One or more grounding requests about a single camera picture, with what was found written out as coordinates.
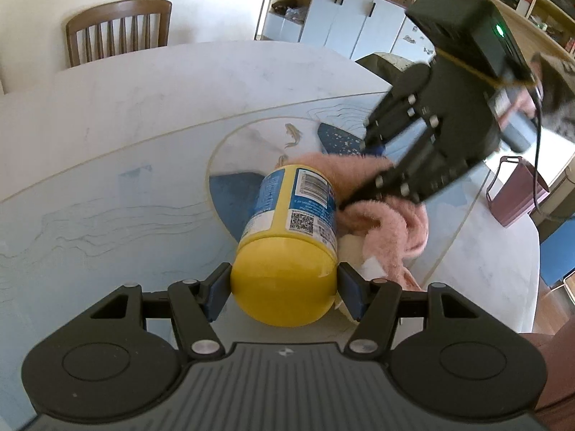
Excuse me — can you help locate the wooden wall shelf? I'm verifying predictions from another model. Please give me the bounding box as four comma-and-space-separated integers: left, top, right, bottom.
411, 0, 575, 57

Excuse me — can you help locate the person's grey sleeved right forearm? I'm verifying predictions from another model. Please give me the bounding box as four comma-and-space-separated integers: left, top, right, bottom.
532, 52, 575, 138

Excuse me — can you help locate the black cable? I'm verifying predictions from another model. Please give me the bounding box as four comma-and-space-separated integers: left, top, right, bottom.
530, 84, 563, 223

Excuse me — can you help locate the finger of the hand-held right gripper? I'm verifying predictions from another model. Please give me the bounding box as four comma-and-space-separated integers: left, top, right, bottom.
361, 64, 439, 156
339, 128, 450, 210

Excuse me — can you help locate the blue stool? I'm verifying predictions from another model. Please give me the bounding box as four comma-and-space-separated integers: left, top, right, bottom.
538, 219, 575, 289

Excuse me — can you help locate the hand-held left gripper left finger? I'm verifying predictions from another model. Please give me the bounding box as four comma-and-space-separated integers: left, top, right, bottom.
90, 263, 233, 360

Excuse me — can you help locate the brown wooden chair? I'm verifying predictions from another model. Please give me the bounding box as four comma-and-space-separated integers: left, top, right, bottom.
65, 0, 173, 69

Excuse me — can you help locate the white cabinet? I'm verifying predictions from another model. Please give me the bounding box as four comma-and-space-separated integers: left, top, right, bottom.
259, 0, 433, 62

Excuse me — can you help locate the pink fluffy cloth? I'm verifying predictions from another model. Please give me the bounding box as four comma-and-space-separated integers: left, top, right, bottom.
287, 152, 430, 293

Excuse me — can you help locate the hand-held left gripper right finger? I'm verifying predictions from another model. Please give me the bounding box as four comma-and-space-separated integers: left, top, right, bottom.
337, 263, 484, 360

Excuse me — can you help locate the yellow plastic container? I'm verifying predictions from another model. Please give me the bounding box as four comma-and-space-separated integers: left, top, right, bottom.
230, 164, 340, 326

